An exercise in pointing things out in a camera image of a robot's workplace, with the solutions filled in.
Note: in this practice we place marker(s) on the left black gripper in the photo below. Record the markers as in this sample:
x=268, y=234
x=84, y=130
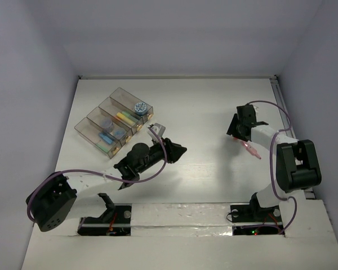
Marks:
x=167, y=150

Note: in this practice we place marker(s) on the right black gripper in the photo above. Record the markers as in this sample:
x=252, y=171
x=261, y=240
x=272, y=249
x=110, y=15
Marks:
x=232, y=129

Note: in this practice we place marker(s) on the pink clear clip pen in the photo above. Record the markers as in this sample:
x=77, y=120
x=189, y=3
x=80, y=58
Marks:
x=250, y=149

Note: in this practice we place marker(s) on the blue slime jar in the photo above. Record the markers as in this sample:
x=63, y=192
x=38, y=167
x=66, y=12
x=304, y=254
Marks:
x=140, y=108

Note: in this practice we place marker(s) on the green highlighter pen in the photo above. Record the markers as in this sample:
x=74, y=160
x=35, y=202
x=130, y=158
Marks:
x=129, y=116

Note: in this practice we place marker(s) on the yellow highlighter pen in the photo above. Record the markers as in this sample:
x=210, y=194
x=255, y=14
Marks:
x=125, y=118

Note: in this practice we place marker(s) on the green clear clip pen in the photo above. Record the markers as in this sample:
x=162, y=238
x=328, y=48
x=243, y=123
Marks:
x=104, y=149

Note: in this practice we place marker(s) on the blue clear clip pen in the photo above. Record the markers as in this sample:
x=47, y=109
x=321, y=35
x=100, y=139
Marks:
x=104, y=137

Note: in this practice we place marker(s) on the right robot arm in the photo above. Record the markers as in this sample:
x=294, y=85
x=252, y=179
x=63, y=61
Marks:
x=293, y=164

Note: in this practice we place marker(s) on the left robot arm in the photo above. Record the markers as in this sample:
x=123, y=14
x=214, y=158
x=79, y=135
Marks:
x=49, y=205

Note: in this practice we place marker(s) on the small clear blue jar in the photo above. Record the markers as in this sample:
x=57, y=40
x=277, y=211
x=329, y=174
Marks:
x=118, y=133

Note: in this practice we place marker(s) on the smoky clear drawer organizer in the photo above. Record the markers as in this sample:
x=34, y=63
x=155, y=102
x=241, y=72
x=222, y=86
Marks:
x=118, y=101

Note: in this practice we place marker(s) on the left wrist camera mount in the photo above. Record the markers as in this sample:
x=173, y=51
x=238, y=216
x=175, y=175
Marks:
x=156, y=131

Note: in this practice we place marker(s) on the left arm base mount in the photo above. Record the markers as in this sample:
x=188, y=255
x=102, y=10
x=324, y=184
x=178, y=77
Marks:
x=114, y=221

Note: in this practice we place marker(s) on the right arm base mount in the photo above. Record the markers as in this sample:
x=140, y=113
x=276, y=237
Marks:
x=253, y=220

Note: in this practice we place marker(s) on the aluminium rail right edge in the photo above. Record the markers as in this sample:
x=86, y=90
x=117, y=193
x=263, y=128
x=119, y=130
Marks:
x=288, y=130

